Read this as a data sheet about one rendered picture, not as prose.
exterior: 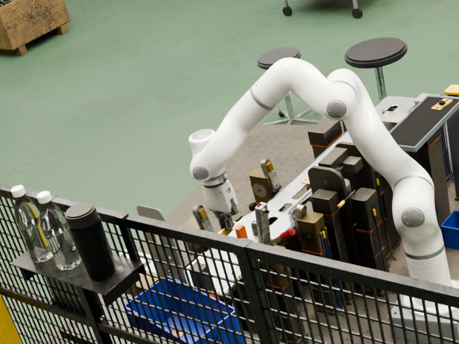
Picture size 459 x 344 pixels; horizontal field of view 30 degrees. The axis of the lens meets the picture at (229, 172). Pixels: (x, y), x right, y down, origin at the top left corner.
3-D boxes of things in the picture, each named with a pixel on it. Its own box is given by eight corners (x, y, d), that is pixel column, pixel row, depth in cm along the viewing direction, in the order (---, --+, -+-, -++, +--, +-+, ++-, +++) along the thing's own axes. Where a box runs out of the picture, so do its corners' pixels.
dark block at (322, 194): (341, 292, 295) (318, 188, 276) (358, 296, 291) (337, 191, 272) (333, 300, 292) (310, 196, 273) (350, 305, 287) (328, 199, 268)
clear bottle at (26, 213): (45, 246, 220) (18, 179, 211) (61, 250, 216) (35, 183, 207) (26, 260, 216) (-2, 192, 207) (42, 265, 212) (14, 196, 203)
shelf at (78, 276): (59, 248, 228) (36, 192, 220) (154, 276, 206) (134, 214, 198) (16, 280, 219) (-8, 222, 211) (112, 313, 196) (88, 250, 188)
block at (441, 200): (434, 224, 318) (418, 116, 298) (454, 227, 313) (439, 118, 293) (421, 238, 312) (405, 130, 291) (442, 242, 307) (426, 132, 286)
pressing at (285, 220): (381, 95, 358) (380, 92, 358) (430, 99, 344) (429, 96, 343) (168, 285, 271) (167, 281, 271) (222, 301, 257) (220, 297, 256)
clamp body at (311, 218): (325, 301, 294) (304, 209, 277) (352, 308, 287) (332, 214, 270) (314, 312, 289) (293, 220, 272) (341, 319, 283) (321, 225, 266)
